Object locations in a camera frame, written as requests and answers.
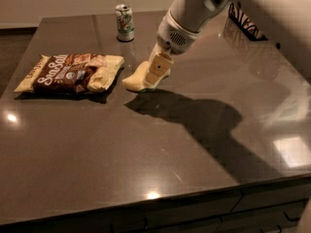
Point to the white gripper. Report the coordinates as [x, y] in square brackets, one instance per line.
[174, 36]

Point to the yellow sponge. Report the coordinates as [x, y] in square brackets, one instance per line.
[135, 82]

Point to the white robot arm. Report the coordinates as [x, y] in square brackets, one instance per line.
[285, 23]

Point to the brown sea salt chip bag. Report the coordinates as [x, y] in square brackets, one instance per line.
[71, 74]

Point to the white green soda can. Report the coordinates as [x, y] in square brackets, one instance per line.
[125, 24]

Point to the dark cabinet drawers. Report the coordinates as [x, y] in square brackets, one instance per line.
[254, 208]

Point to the black wire basket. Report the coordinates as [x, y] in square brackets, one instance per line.
[243, 22]

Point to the black drawer handle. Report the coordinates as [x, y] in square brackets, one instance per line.
[293, 214]

